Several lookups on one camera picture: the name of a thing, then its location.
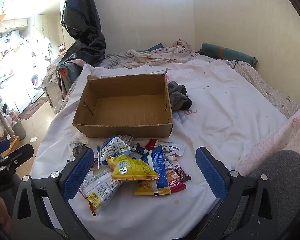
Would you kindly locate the beige dotted quilt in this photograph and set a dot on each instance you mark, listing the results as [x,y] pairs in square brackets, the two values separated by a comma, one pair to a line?
[265,85]

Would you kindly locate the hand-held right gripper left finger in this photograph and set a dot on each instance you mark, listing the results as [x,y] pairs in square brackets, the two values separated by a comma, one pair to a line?
[78,175]

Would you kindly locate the clear dark snack packet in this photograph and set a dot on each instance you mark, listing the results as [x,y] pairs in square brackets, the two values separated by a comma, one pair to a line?
[77,150]

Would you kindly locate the white yellow snack packet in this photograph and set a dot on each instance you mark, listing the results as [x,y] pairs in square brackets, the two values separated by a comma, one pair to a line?
[100,192]

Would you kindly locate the red white snack bar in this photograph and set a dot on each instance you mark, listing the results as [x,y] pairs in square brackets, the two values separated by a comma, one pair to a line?
[168,147]

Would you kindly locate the cartoon rice cake packet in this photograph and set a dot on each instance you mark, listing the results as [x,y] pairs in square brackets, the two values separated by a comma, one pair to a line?
[175,183]

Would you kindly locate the person's left hand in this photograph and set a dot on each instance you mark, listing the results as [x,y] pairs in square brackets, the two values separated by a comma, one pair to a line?
[0,212]

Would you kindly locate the clear plastic bag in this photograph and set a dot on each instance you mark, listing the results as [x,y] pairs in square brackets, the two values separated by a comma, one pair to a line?
[59,103]

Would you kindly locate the white appliance with display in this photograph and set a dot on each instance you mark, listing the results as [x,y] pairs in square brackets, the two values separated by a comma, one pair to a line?
[5,40]

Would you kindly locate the white washing machine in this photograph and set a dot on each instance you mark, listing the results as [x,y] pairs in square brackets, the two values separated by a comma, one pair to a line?
[35,80]

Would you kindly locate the teal cushion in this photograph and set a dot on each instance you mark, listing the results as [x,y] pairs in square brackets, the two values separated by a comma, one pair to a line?
[152,48]

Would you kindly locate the person's right leg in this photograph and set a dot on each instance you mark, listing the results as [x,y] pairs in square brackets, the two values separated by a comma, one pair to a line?
[287,170]

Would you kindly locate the blue white snack packet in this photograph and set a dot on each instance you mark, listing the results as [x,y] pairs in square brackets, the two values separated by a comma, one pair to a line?
[113,145]

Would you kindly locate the brown cardboard box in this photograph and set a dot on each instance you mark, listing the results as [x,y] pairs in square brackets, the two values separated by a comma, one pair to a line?
[130,112]

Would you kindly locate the white paper scrap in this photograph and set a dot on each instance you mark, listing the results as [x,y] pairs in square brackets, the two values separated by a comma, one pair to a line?
[33,139]

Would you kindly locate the teal orange rolled mat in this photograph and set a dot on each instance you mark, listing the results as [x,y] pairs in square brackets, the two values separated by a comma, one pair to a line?
[222,52]

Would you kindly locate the brown chocolate bar packet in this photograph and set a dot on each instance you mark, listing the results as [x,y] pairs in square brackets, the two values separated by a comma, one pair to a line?
[183,173]

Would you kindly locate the dark blue snack bar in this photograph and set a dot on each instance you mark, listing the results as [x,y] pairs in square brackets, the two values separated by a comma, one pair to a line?
[138,150]

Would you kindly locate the teal orange folded mat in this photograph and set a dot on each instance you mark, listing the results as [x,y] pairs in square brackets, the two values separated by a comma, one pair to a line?
[68,77]

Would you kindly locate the small red rack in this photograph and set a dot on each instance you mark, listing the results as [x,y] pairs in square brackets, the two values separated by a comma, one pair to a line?
[61,49]

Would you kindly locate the black plastic bag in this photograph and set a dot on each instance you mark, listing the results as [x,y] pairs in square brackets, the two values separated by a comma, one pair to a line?
[85,25]

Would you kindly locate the crumpled floral blanket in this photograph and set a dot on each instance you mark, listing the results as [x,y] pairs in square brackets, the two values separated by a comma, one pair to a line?
[152,57]

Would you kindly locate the white kitchen cabinet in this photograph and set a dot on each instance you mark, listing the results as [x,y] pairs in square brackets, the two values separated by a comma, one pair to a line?
[15,95]

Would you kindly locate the patterned floor rug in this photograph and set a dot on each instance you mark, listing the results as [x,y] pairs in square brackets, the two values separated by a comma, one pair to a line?
[32,108]

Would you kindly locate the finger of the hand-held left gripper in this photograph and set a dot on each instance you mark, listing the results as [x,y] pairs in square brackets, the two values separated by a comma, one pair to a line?
[20,155]
[0,148]

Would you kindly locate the grey trash bin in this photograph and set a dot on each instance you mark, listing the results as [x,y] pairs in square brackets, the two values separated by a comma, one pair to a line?
[18,130]

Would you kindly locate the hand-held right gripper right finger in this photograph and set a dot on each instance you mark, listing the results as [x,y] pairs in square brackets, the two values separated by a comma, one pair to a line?
[211,175]

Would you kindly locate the blue packet yellow base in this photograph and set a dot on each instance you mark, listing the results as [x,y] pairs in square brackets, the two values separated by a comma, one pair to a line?
[158,167]

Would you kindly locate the dark grey cloth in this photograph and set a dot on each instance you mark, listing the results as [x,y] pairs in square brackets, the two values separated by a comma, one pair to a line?
[177,97]

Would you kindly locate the white low table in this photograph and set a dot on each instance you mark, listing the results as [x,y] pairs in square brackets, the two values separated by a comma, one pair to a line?
[52,93]

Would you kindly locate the pink dotted blanket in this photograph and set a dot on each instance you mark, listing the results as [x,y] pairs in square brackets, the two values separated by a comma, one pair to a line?
[277,140]

